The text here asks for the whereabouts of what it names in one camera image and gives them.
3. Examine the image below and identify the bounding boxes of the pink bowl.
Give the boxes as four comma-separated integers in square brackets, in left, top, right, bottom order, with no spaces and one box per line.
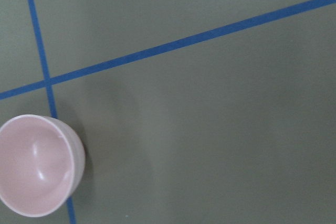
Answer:
[1,114,86,218]

